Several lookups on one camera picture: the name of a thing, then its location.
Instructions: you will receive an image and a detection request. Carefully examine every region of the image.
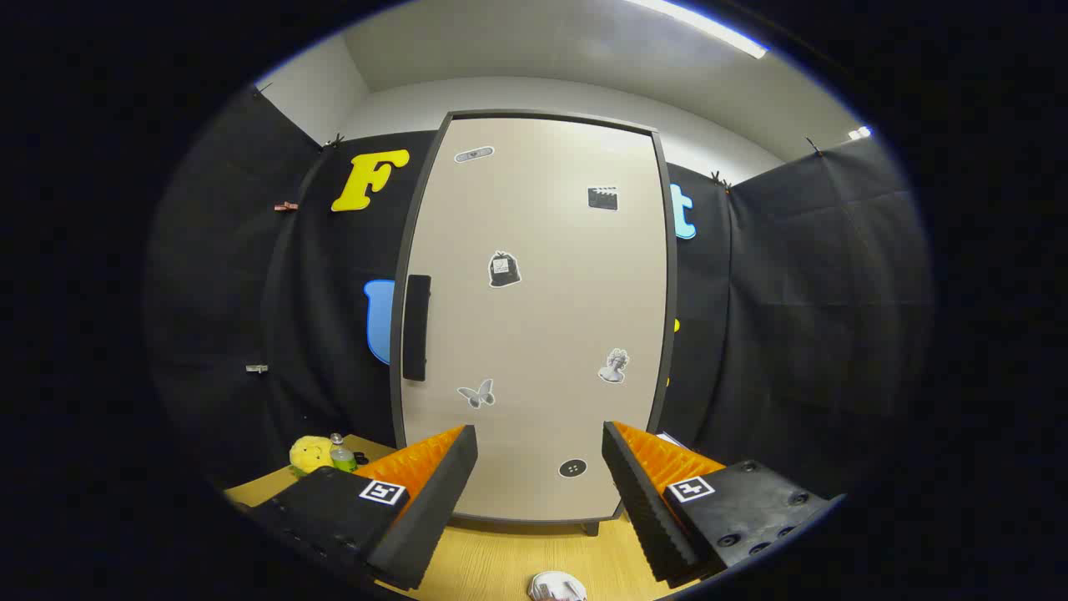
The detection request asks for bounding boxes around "long ceiling light strip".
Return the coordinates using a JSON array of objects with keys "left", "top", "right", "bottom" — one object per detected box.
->
[{"left": 626, "top": 0, "right": 768, "bottom": 59}]

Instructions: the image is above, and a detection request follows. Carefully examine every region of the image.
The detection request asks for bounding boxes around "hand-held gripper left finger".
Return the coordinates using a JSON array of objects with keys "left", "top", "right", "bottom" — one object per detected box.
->
[{"left": 250, "top": 424, "right": 479, "bottom": 592}]

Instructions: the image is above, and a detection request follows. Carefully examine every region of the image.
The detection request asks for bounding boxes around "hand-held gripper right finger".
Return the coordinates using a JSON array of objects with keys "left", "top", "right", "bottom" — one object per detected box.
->
[{"left": 602, "top": 421, "right": 835, "bottom": 585}]

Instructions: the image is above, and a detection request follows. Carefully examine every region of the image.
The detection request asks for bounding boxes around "white shoe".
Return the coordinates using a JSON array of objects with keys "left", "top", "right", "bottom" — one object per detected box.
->
[{"left": 527, "top": 571, "right": 588, "bottom": 601}]

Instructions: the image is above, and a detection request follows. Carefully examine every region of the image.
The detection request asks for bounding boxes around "yellow corn plush toy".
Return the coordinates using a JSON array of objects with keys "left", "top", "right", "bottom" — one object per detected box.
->
[{"left": 289, "top": 435, "right": 335, "bottom": 477}]

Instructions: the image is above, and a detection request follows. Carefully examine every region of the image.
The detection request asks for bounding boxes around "grey cabinet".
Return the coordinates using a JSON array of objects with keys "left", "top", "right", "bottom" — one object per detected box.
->
[{"left": 390, "top": 109, "right": 678, "bottom": 537}]

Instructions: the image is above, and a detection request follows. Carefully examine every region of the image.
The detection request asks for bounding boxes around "black door handle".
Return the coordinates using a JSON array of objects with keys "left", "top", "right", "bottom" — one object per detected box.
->
[{"left": 402, "top": 274, "right": 432, "bottom": 382}]

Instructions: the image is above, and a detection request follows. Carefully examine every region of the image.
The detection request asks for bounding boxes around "black backdrop cloth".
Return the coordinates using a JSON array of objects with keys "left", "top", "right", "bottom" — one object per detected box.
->
[{"left": 142, "top": 83, "right": 935, "bottom": 502}]

